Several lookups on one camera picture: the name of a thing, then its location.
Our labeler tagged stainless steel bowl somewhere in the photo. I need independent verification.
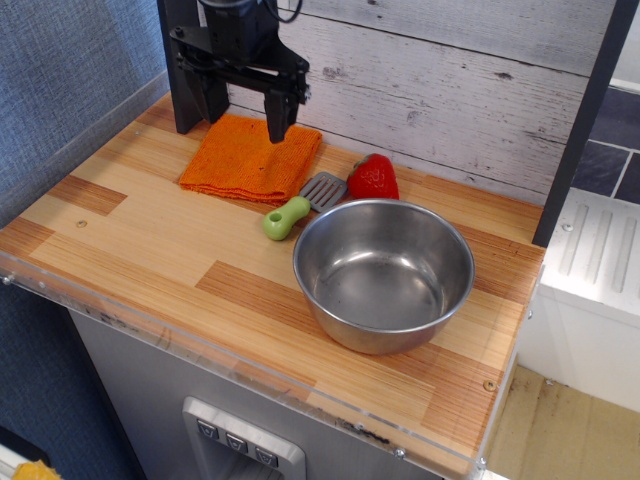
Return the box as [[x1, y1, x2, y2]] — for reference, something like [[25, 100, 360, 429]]
[[293, 199, 475, 355]]

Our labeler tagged clear acrylic table edge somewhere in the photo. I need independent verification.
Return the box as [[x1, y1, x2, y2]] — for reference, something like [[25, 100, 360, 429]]
[[1, 242, 543, 479]]

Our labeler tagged green handled grey spatula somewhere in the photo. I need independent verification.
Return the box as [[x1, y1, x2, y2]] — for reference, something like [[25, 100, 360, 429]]
[[262, 172, 348, 241]]

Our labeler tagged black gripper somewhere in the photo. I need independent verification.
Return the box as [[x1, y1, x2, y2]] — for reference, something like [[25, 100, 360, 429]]
[[170, 1, 310, 144]]

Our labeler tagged yellow object bottom left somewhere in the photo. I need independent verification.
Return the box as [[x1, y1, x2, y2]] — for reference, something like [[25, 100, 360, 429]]
[[11, 461, 62, 480]]

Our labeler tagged dark grey right post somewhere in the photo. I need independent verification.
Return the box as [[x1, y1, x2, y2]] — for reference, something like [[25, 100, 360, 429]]
[[532, 0, 639, 247]]

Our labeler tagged orange folded cloth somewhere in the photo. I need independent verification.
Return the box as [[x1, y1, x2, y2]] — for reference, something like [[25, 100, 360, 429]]
[[179, 114, 322, 205]]

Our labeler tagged red toy strawberry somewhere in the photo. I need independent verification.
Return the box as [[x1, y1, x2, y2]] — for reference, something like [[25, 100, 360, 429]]
[[347, 153, 399, 200]]

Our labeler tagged white ribbed box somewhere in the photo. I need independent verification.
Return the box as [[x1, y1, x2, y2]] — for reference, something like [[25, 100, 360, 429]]
[[517, 189, 639, 411]]

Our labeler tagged grey cabinet with dispenser panel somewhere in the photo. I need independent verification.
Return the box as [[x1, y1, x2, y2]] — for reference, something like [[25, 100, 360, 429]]
[[71, 312, 434, 479]]

